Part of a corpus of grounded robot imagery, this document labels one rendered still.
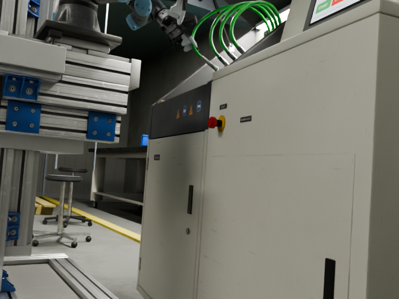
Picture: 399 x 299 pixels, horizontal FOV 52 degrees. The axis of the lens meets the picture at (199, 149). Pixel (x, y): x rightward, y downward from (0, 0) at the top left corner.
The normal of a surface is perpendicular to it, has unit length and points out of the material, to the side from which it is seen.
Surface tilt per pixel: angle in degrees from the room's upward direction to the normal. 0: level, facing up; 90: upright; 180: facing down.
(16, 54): 90
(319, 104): 90
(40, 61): 90
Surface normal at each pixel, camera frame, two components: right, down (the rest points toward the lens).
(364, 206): -0.91, -0.08
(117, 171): 0.52, -0.01
